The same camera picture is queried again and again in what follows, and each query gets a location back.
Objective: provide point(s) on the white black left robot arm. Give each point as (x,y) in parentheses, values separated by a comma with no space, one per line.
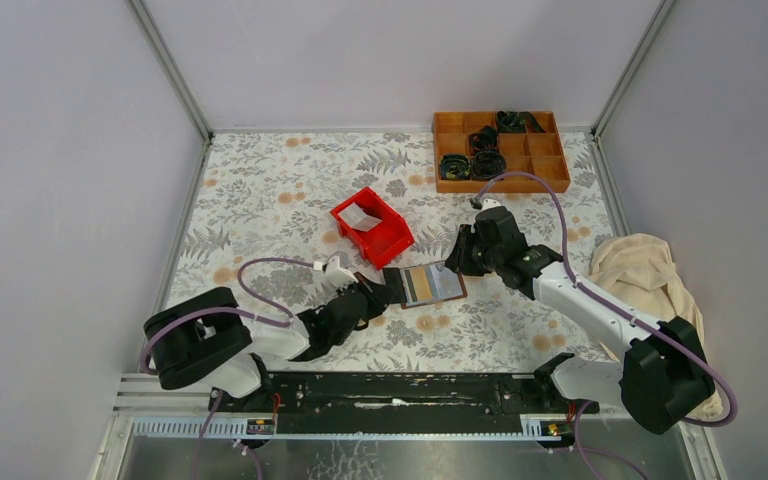
(210,340)

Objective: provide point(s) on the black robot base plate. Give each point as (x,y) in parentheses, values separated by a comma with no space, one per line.
(335,403)

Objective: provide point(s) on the orange card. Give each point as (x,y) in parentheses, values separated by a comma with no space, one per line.
(418,285)

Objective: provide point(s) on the light blue card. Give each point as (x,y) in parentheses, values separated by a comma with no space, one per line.
(446,284)

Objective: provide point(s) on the beige crumpled cloth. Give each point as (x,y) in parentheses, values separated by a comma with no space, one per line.
(639,270)

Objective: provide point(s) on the floral patterned table mat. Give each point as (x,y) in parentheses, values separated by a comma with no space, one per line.
(263,214)

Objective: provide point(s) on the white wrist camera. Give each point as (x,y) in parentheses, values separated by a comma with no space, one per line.
(483,204)
(332,273)

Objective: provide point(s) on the stack of credit cards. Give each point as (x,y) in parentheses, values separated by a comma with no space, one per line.
(357,219)

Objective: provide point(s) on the dark floral rolled cloth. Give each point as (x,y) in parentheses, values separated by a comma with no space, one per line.
(455,167)

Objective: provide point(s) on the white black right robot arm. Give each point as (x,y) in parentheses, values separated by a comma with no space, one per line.
(660,375)

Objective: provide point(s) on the brown leather card holder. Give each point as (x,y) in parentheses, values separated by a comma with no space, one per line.
(400,278)

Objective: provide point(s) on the red plastic bin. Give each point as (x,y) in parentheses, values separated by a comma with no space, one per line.
(384,243)

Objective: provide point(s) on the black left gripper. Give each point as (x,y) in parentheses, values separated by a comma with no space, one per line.
(375,299)

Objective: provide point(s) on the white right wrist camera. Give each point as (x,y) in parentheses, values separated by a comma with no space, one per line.
(483,204)

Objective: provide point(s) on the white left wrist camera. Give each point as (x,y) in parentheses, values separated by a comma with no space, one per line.
(332,273)

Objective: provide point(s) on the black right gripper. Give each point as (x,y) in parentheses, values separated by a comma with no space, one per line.
(458,259)

